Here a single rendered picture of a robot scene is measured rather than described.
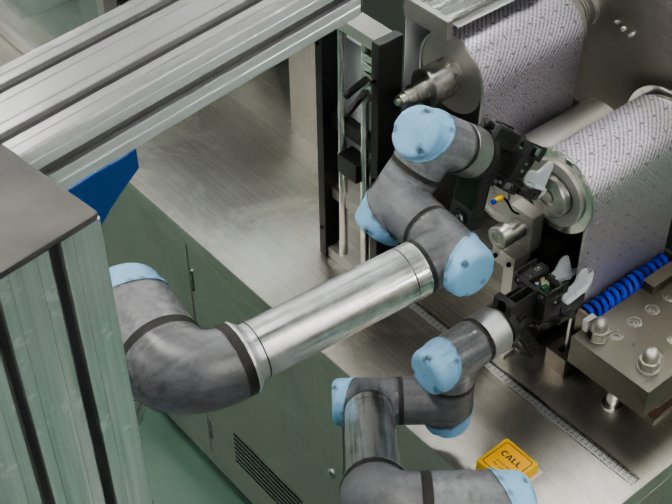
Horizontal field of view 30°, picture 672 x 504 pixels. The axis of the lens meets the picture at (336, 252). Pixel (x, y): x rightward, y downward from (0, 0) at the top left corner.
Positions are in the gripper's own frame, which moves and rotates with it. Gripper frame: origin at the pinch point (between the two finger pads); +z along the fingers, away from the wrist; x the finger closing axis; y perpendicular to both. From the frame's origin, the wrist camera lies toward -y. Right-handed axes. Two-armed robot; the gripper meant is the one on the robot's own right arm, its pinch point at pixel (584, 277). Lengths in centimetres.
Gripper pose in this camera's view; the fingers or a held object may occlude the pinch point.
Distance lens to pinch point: 207.3
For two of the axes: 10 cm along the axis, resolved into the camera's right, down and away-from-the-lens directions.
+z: 7.7, -4.4, 4.6
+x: -6.4, -5.2, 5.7
